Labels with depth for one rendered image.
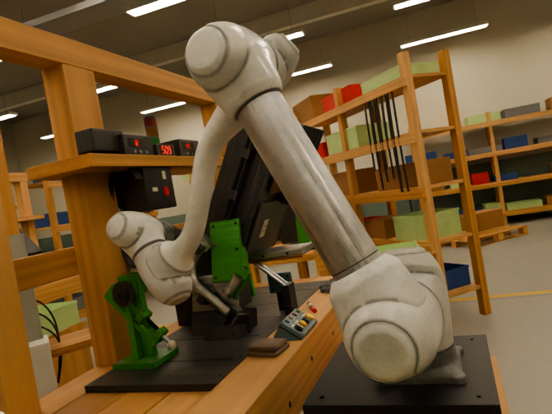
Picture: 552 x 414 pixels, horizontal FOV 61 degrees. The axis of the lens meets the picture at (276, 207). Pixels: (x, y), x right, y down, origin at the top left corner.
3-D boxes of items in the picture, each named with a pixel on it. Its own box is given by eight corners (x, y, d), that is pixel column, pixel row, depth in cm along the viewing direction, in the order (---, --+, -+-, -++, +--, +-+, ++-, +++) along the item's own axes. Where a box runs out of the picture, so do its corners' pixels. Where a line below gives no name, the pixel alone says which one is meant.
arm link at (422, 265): (457, 329, 109) (442, 236, 109) (453, 360, 93) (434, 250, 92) (388, 332, 116) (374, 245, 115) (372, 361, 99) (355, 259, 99)
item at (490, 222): (489, 232, 838) (485, 209, 837) (528, 233, 764) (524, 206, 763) (436, 246, 793) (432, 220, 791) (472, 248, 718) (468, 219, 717)
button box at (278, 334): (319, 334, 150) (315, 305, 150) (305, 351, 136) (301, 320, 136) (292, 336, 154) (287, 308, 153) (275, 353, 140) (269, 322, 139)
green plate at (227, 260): (253, 280, 163) (249, 221, 168) (242, 279, 156) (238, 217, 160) (223, 283, 167) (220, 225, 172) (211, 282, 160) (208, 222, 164)
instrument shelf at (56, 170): (230, 165, 219) (228, 157, 219) (91, 166, 135) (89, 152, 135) (184, 175, 228) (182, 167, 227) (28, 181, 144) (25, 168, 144)
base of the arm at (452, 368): (462, 345, 115) (459, 322, 114) (466, 384, 94) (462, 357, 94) (387, 348, 121) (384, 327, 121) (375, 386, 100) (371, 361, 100)
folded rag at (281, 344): (246, 356, 130) (244, 346, 130) (261, 346, 137) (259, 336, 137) (276, 357, 125) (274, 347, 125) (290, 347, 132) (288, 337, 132)
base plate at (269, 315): (328, 283, 217) (328, 279, 217) (218, 391, 115) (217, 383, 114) (247, 292, 232) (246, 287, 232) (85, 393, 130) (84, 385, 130)
